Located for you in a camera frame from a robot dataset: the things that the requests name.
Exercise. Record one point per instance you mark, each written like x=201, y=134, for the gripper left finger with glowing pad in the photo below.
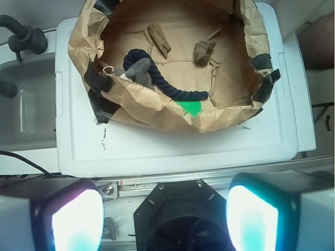
x=51, y=214

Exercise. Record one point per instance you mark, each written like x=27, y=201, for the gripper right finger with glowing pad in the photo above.
x=288, y=210

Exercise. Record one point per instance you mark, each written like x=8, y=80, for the white plastic lid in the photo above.
x=89, y=149

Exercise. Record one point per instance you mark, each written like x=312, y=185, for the white sink basin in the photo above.
x=28, y=119

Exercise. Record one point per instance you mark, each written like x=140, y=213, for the green rectangular block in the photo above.
x=194, y=108

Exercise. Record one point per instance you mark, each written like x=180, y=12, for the crumpled brown paper bag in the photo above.
x=238, y=79

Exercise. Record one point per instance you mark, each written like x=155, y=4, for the grey plush mouse toy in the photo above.
x=137, y=73

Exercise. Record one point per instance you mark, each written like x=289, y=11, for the black faucet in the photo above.
x=24, y=37

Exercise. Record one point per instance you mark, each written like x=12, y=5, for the brown wood stick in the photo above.
x=156, y=33

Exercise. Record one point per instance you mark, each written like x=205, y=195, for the metal corner bracket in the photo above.
x=109, y=191

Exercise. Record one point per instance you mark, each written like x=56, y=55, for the black octagonal mount plate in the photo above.
x=182, y=218

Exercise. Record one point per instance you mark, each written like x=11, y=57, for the aluminium extrusion rail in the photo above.
x=216, y=179

